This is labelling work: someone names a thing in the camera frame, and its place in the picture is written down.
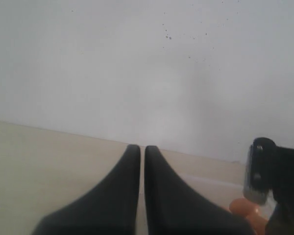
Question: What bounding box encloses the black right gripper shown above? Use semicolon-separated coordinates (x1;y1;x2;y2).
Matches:
265;192;294;235

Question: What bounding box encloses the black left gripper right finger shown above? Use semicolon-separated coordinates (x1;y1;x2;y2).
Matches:
144;145;254;235

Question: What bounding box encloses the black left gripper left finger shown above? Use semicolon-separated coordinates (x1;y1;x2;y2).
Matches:
33;144;140;235

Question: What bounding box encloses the brown egg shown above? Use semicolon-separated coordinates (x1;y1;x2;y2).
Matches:
229;198;256;217
245;207;268;235

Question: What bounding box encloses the clear plastic storage box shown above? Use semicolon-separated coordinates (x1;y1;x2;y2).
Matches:
178;173;277;221

